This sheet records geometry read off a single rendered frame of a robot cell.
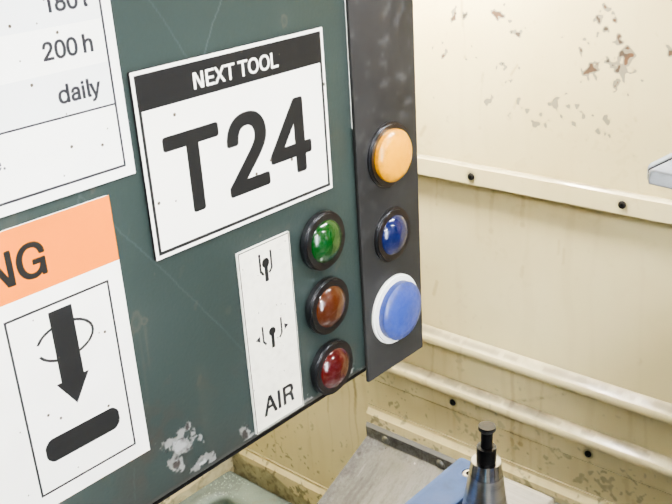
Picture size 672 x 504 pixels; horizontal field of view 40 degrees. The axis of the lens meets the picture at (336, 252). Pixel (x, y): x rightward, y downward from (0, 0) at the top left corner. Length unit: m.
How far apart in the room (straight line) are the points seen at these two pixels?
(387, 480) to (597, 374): 0.44
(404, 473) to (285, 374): 1.18
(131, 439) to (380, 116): 0.18
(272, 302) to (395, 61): 0.12
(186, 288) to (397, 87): 0.14
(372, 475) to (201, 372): 1.23
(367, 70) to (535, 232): 0.89
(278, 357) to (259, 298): 0.03
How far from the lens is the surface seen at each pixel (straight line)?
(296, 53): 0.39
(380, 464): 1.61
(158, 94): 0.34
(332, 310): 0.42
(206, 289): 0.37
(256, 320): 0.39
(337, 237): 0.41
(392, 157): 0.43
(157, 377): 0.37
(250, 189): 0.38
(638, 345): 1.28
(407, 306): 0.46
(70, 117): 0.32
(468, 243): 1.35
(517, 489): 0.92
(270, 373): 0.41
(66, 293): 0.33
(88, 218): 0.33
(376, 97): 0.43
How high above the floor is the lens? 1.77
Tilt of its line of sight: 23 degrees down
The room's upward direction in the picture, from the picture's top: 4 degrees counter-clockwise
